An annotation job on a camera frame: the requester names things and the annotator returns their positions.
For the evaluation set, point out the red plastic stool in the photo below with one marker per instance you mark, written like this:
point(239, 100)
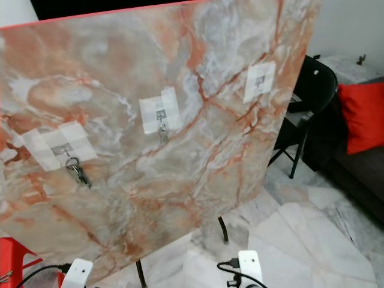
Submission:
point(9, 258)

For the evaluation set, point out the single silver key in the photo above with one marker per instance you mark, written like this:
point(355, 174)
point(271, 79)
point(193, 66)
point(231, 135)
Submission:
point(163, 133)

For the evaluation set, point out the orange marble pattern board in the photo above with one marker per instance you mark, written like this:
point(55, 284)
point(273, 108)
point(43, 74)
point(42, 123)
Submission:
point(144, 66)

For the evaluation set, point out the black metal board leg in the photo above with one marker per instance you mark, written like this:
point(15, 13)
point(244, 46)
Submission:
point(224, 231)
point(141, 275)

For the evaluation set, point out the black folding chair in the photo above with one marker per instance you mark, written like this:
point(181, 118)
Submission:
point(321, 84)

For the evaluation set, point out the grey marble table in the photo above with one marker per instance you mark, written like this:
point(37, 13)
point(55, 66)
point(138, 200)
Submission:
point(342, 67)

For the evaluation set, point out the dark sofa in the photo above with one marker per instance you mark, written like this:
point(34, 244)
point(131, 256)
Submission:
point(360, 174)

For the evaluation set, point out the red cushion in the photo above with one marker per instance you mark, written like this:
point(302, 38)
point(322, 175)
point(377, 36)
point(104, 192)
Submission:
point(363, 114)

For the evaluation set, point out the small black figurine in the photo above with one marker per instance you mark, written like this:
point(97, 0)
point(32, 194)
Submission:
point(361, 59)

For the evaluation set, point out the white taped wall hook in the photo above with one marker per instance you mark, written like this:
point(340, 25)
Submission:
point(150, 117)
point(42, 147)
point(259, 81)

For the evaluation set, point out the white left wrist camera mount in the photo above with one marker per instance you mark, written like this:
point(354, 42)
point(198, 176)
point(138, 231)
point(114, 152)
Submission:
point(78, 275)

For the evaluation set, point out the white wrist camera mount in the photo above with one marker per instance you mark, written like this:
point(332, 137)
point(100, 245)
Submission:
point(78, 275)
point(249, 265)

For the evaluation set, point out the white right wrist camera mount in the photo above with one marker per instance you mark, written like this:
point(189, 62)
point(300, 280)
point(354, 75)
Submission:
point(249, 265)

